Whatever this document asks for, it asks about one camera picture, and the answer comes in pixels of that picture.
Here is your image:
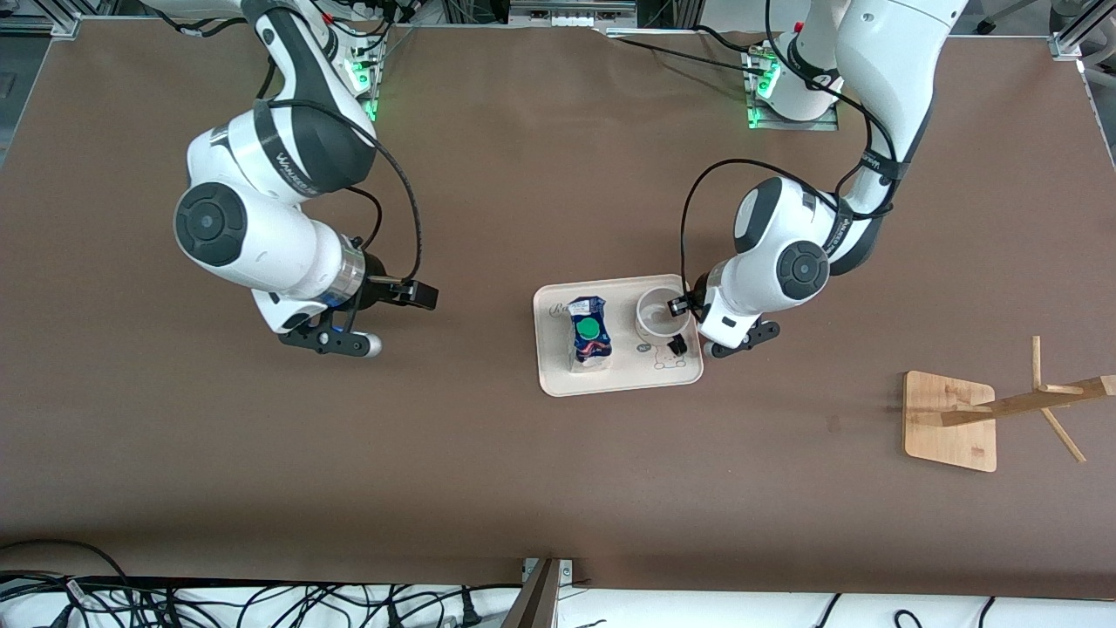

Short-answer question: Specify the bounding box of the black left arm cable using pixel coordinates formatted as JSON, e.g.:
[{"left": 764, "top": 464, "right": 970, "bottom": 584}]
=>
[{"left": 678, "top": 0, "right": 903, "bottom": 302}]

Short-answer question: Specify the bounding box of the blue milk carton green cap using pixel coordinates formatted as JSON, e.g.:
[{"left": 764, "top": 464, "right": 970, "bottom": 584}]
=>
[{"left": 565, "top": 295, "right": 613, "bottom": 374}]

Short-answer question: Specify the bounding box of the grey metal box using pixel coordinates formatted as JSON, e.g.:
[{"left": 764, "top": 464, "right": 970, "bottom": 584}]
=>
[{"left": 508, "top": 0, "right": 639, "bottom": 27}]

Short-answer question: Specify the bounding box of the black looped cable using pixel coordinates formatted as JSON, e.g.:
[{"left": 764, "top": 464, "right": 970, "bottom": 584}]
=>
[{"left": 0, "top": 539, "right": 132, "bottom": 603}]

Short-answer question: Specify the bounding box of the black cable bundle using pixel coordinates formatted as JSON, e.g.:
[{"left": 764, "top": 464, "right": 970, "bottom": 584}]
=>
[{"left": 0, "top": 571, "right": 524, "bottom": 628}]

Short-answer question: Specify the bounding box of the black cable on table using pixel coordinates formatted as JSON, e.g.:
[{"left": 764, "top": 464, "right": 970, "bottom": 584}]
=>
[{"left": 602, "top": 24, "right": 772, "bottom": 75}]

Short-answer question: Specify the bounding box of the white smiley mug black handle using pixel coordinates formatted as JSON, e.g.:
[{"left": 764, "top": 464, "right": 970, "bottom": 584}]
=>
[{"left": 634, "top": 288, "right": 696, "bottom": 357}]

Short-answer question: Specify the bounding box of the wooden mug tree rack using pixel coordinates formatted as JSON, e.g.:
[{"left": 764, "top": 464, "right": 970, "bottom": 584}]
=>
[{"left": 902, "top": 336, "right": 1116, "bottom": 474}]

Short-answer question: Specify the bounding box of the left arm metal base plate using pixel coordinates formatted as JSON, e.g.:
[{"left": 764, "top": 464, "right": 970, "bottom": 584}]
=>
[{"left": 741, "top": 48, "right": 840, "bottom": 132}]

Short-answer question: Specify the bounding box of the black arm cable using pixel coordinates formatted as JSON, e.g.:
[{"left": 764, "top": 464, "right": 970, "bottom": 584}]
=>
[
  {"left": 257, "top": 98, "right": 424, "bottom": 284},
  {"left": 678, "top": 0, "right": 903, "bottom": 302}
]

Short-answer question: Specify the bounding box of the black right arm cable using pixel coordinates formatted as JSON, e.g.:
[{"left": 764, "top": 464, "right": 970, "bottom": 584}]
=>
[{"left": 257, "top": 98, "right": 424, "bottom": 284}]

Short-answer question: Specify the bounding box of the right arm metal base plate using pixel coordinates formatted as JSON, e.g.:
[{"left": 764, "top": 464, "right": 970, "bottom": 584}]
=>
[{"left": 344, "top": 35, "right": 384, "bottom": 123}]

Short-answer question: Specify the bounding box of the aluminium frame rail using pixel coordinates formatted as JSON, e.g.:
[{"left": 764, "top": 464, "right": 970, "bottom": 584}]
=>
[
  {"left": 1049, "top": 31, "right": 1116, "bottom": 62},
  {"left": 0, "top": 0, "right": 81, "bottom": 38}
]

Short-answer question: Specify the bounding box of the white rabbit print tray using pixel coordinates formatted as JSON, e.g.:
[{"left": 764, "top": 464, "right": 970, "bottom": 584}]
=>
[{"left": 533, "top": 274, "right": 704, "bottom": 398}]

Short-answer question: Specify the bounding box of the grey metal frame post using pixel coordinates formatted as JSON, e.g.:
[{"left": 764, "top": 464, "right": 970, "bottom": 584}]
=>
[{"left": 501, "top": 558, "right": 575, "bottom": 628}]

